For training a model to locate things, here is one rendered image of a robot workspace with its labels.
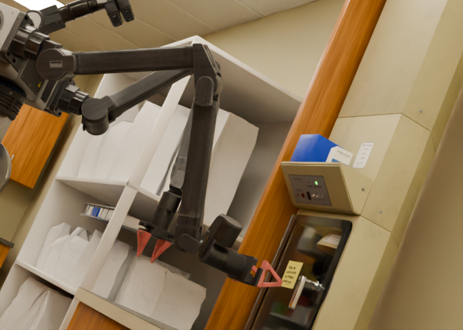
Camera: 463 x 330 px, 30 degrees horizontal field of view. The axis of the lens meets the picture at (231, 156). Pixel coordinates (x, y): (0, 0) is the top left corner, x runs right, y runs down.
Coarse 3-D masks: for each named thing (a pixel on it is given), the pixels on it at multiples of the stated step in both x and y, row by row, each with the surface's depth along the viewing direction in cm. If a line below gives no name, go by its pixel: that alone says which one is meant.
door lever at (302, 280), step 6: (300, 276) 224; (300, 282) 223; (306, 282) 224; (312, 282) 225; (300, 288) 223; (312, 288) 226; (294, 294) 223; (300, 294) 223; (294, 300) 222; (288, 306) 223; (294, 306) 222
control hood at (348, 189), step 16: (288, 176) 249; (336, 176) 226; (352, 176) 224; (336, 192) 228; (352, 192) 224; (368, 192) 226; (304, 208) 250; (320, 208) 239; (336, 208) 231; (352, 208) 225
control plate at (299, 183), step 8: (296, 176) 245; (304, 176) 241; (312, 176) 237; (320, 176) 233; (296, 184) 246; (304, 184) 242; (312, 184) 238; (320, 184) 234; (296, 192) 248; (304, 192) 244; (312, 192) 240; (320, 192) 236; (296, 200) 250; (304, 200) 246; (312, 200) 241; (320, 200) 237; (328, 200) 234
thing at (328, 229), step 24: (312, 216) 243; (288, 240) 248; (312, 240) 237; (336, 240) 227; (312, 264) 232; (336, 264) 223; (288, 288) 237; (264, 312) 242; (288, 312) 231; (312, 312) 221
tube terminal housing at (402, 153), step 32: (352, 128) 249; (384, 128) 235; (416, 128) 233; (352, 160) 241; (384, 160) 229; (416, 160) 233; (384, 192) 229; (416, 192) 245; (352, 224) 227; (384, 224) 229; (352, 256) 224; (384, 256) 232; (352, 288) 224; (320, 320) 220; (352, 320) 224
